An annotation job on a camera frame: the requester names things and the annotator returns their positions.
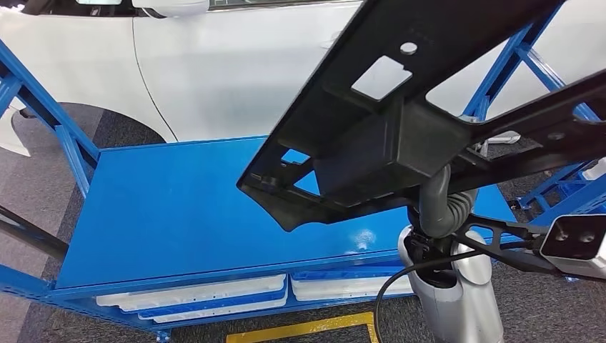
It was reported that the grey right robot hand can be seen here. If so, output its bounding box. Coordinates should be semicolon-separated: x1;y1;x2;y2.
419;164;457;239

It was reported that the black plastic plate bracket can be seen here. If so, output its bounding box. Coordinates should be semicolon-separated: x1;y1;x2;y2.
237;0;606;233

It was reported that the blue metal shelf rack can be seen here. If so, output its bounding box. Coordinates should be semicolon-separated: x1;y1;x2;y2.
0;0;606;343

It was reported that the blue plastic bin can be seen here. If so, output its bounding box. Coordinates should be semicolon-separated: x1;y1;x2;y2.
291;262;413;282

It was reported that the blue wheeled metal rack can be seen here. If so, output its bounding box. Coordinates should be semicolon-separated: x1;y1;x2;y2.
516;161;606;228

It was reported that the white plastic piece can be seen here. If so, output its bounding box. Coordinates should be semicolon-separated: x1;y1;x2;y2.
581;158;606;182

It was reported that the white car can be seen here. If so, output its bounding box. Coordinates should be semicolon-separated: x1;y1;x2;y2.
0;0;606;158

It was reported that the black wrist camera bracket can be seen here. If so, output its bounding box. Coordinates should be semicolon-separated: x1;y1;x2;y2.
449;215;560;276

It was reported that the black cable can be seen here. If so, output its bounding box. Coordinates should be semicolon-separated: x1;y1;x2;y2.
372;244;531;343

